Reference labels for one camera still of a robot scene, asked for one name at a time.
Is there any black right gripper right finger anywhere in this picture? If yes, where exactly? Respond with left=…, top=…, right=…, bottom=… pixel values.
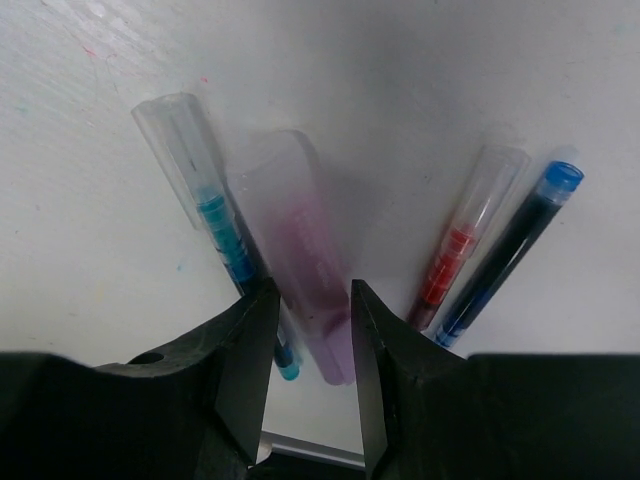
left=351, top=280, right=639, bottom=479

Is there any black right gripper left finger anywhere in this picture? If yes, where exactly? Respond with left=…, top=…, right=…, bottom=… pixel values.
left=1, top=280, right=280, bottom=479

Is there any purple highlighter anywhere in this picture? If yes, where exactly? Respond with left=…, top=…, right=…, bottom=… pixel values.
left=226, top=130, right=355, bottom=385

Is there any dark blue pen refill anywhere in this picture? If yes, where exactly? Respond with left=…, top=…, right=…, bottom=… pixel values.
left=432, top=146, right=584, bottom=348

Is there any red pen refill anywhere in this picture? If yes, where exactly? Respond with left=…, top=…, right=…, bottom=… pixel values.
left=407, top=145, right=530, bottom=331

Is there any aluminium table edge rail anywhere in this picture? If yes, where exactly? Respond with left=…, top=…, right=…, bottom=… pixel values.
left=261, top=432, right=365, bottom=471

